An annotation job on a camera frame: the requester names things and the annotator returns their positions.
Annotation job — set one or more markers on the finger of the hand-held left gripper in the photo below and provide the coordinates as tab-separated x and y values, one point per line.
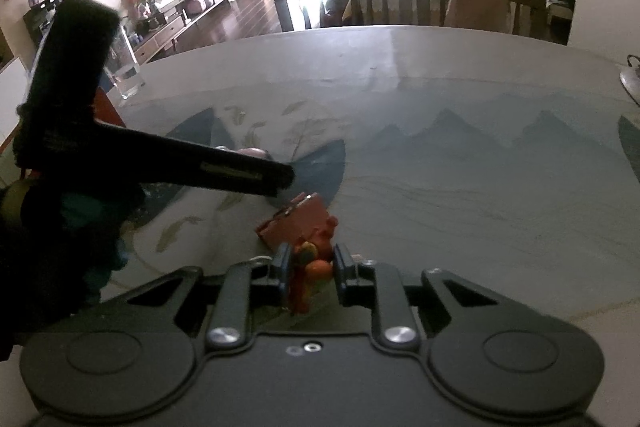
225	167

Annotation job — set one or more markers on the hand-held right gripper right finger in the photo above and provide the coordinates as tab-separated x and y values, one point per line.
342	274

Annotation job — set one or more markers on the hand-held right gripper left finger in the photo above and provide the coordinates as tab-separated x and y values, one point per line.
283	274

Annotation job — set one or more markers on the red orange toy figure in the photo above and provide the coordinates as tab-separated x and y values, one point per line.
302	287

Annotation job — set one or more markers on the pink object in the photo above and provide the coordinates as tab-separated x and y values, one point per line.
252	152

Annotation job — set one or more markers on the small red box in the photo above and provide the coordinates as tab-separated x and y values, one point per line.
292	222

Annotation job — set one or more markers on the flower print drinking glass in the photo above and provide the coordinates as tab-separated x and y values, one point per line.
124	72

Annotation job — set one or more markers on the white cabinet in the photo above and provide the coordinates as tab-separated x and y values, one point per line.
10	102

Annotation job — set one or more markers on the black coffee machine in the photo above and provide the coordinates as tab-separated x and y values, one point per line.
40	19

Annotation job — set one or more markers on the artificial flower bouquet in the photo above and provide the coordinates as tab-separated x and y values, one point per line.
140	2

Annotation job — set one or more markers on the wooden television cabinet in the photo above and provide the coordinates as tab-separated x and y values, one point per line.
170	27

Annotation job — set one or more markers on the metal lid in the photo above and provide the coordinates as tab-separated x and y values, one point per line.
631	82

